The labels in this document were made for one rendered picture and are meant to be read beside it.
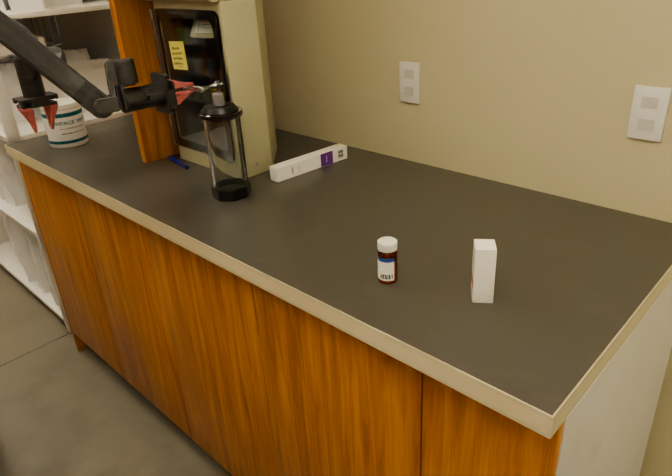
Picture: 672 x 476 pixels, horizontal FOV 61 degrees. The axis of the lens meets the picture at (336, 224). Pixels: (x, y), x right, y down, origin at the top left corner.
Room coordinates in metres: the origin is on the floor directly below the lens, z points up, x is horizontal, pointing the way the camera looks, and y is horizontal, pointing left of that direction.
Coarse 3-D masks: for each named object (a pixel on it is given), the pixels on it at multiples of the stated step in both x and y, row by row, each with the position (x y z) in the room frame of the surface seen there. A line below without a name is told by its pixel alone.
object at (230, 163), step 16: (208, 128) 1.36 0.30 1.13; (224, 128) 1.36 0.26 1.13; (240, 128) 1.39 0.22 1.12; (208, 144) 1.37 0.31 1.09; (224, 144) 1.35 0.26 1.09; (240, 144) 1.38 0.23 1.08; (224, 160) 1.35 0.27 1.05; (240, 160) 1.37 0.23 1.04; (224, 176) 1.35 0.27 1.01; (240, 176) 1.37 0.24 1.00
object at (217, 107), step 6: (216, 96) 1.39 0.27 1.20; (222, 96) 1.39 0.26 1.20; (216, 102) 1.39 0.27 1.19; (222, 102) 1.39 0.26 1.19; (228, 102) 1.42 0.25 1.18; (204, 108) 1.38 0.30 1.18; (210, 108) 1.37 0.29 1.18; (216, 108) 1.36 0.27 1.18; (222, 108) 1.36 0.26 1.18; (228, 108) 1.37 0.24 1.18; (234, 108) 1.38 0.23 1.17; (210, 114) 1.36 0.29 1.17; (216, 114) 1.35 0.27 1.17; (222, 114) 1.36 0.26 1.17
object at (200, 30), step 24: (168, 24) 1.66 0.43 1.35; (192, 24) 1.57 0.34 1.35; (216, 24) 1.50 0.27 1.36; (168, 48) 1.68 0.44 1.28; (192, 48) 1.59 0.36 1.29; (216, 48) 1.51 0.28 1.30; (168, 72) 1.69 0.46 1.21; (192, 72) 1.60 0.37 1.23; (216, 72) 1.52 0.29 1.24; (192, 96) 1.61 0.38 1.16; (192, 120) 1.63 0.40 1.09; (192, 144) 1.65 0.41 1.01
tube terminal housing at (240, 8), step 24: (240, 0) 1.55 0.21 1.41; (240, 24) 1.54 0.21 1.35; (264, 24) 1.77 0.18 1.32; (240, 48) 1.53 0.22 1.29; (264, 48) 1.70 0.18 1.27; (240, 72) 1.53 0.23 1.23; (264, 72) 1.63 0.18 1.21; (240, 96) 1.52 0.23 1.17; (264, 96) 1.58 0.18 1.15; (264, 120) 1.57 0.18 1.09; (264, 144) 1.57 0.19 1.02; (264, 168) 1.56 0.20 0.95
